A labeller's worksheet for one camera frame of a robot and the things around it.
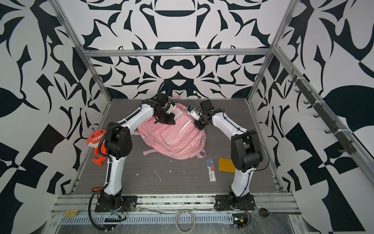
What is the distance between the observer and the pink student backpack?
0.87 metres

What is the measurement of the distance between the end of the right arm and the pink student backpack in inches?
0.7

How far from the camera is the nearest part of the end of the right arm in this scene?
690 millimetres
